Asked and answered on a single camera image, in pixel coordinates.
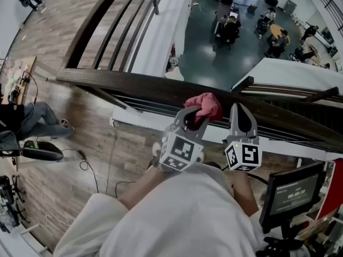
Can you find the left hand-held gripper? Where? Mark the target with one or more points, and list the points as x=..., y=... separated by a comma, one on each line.
x=179, y=151

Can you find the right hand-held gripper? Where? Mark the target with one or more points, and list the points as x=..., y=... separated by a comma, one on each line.
x=244, y=154

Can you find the pink cloth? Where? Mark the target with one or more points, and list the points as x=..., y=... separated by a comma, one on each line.
x=209, y=103

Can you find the dark wooden handrail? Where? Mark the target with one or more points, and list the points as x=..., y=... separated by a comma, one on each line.
x=120, y=80

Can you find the person's right forearm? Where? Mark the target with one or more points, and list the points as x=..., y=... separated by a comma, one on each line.
x=245, y=194

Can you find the person's left forearm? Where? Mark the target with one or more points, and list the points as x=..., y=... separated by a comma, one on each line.
x=142, y=189

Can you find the black metal balcony railing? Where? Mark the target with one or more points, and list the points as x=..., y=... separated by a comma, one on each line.
x=331, y=7

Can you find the person's white shoe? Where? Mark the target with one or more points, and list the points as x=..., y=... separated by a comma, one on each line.
x=156, y=147
x=199, y=157

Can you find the person's black trousers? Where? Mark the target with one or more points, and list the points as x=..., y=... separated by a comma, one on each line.
x=214, y=166

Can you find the black white patterned bag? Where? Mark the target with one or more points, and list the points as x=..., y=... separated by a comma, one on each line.
x=168, y=67

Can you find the white bucket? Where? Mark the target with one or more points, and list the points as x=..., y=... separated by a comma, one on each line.
x=174, y=61

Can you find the white staircase balustrade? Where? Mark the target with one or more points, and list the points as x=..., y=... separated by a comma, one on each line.
x=294, y=74

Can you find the red crate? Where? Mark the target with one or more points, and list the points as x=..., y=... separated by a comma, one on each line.
x=173, y=50

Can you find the black monitor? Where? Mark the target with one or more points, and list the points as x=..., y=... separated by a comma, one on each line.
x=292, y=194

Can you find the person's white shirt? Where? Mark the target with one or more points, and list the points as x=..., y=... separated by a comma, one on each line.
x=182, y=215

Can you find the round orange rug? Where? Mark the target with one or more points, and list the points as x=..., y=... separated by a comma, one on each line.
x=276, y=29

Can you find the red panel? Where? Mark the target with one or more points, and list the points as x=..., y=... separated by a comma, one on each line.
x=333, y=189

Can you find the gray rectangular table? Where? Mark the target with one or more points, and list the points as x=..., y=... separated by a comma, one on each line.
x=223, y=9

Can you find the red vacuum cleaner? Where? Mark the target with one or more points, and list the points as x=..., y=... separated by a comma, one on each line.
x=252, y=7

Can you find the black monitor stand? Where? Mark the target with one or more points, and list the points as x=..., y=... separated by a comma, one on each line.
x=278, y=246

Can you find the gray tall bin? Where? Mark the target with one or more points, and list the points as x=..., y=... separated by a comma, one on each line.
x=291, y=7

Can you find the light wooden table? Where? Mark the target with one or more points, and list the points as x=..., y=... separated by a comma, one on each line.
x=24, y=76

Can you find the black office chair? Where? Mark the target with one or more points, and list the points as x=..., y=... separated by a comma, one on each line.
x=9, y=199

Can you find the white metal rack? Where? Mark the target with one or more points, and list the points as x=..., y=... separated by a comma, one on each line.
x=13, y=245

